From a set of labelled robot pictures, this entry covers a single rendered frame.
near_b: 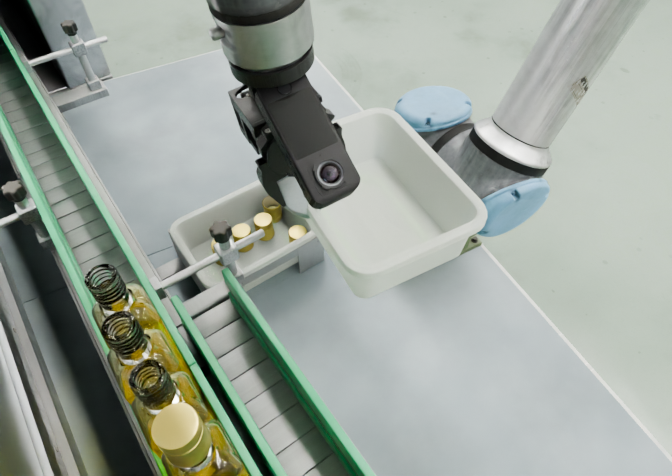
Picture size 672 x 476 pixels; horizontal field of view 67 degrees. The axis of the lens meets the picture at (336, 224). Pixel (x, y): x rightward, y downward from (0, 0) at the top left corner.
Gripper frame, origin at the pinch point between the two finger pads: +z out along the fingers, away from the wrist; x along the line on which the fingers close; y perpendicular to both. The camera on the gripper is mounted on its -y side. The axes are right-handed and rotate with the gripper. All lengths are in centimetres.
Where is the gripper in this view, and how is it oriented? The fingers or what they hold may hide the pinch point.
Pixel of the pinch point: (313, 212)
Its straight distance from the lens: 56.8
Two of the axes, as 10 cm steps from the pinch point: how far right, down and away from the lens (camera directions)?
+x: -8.6, 4.5, -2.2
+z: 1.0, 5.9, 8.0
